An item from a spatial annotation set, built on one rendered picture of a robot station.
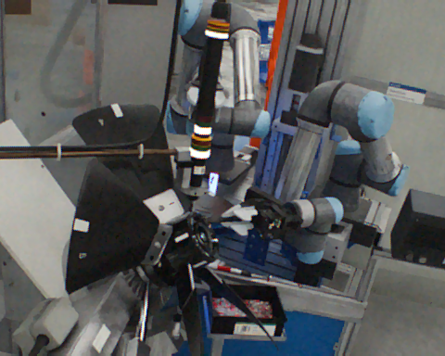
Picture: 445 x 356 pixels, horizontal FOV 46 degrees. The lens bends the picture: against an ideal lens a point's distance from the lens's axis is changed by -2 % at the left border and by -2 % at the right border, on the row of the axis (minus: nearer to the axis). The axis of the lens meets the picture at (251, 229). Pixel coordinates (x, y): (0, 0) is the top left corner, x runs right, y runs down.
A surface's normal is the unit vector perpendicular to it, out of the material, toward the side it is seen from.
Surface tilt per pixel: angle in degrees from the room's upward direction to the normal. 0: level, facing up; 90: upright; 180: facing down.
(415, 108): 90
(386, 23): 90
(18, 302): 90
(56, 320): 50
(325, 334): 90
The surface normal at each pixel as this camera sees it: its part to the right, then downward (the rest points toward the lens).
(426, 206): 0.15, -0.73
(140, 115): 0.54, -0.43
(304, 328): -0.11, 0.44
